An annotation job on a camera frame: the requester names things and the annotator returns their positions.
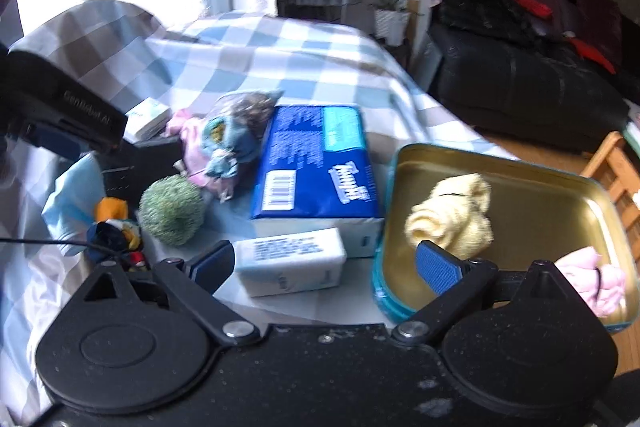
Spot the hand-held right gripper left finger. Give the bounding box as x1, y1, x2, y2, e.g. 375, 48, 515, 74
80, 241, 261, 347

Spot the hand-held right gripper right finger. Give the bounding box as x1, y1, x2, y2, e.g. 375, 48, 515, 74
391, 241, 593, 348

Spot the green scrubber ball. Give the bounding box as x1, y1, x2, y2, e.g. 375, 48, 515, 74
139, 174, 206, 246

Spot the small white tissue packet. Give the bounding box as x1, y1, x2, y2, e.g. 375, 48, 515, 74
234, 228, 347, 298
124, 99, 172, 142

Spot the light blue face mask pack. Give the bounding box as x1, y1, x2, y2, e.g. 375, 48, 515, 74
42, 154, 107, 258

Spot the teal and gold metal tin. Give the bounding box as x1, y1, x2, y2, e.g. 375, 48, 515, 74
371, 143, 640, 333

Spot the clear sachet bag cartoon print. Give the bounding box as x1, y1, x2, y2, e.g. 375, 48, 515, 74
202, 89, 284, 202

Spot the rolled yellow towel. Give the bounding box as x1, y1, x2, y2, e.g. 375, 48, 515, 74
405, 173, 495, 260

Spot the orange and blue toy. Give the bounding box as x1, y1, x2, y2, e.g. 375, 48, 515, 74
86, 197, 147, 269

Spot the pink cloth pouch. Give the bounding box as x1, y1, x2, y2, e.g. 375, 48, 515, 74
166, 108, 221, 188

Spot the large blue tissue pack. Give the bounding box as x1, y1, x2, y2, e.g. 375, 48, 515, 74
250, 105, 384, 258

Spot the pink cloth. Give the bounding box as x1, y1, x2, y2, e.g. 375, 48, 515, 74
555, 247, 628, 315

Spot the wooden chair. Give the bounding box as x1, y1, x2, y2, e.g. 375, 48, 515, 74
581, 132, 640, 210

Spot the black leather sofa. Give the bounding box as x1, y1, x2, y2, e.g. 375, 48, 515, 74
429, 0, 632, 154

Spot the blue checked blanket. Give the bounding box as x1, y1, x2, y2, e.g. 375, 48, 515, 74
0, 0, 521, 423

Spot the potted plant in white pot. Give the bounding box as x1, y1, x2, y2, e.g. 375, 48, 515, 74
369, 0, 418, 48

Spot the black cable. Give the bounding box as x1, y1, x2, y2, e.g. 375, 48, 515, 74
0, 236, 126, 260

